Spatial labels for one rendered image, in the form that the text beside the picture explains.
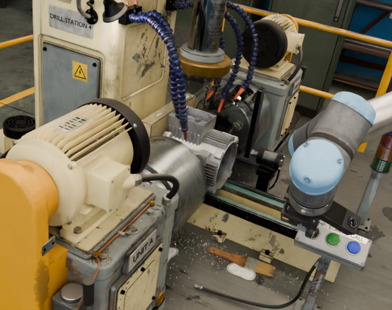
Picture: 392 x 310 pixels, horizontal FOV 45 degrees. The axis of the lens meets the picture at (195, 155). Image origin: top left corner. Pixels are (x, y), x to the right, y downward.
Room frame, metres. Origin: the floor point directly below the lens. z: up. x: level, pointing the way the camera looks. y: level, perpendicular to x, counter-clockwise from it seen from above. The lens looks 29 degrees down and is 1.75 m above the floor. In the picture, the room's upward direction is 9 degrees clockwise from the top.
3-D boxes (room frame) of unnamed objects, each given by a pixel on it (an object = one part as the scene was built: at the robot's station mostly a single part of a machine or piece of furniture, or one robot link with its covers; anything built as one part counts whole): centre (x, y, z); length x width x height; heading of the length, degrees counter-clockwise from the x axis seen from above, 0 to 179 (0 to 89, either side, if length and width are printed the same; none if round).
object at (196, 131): (1.34, 0.03, 1.11); 0.12 x 0.11 x 0.07; 68
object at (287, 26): (1.91, -0.26, 1.16); 0.33 x 0.26 x 0.42; 159
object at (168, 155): (0.99, 0.12, 1.04); 0.37 x 0.25 x 0.25; 159
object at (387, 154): (1.41, -0.62, 1.10); 0.06 x 0.06 x 0.04
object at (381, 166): (1.41, -0.62, 1.05); 0.06 x 0.06 x 0.04
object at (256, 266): (1.10, -0.19, 0.80); 0.21 x 0.05 x 0.01; 75
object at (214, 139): (1.32, -0.01, 1.02); 0.20 x 0.19 x 0.19; 68
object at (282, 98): (1.88, -0.22, 0.99); 0.35 x 0.31 x 0.37; 159
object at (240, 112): (1.63, -0.13, 1.04); 0.41 x 0.25 x 0.25; 159
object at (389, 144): (1.41, -0.62, 1.14); 0.06 x 0.06 x 0.04
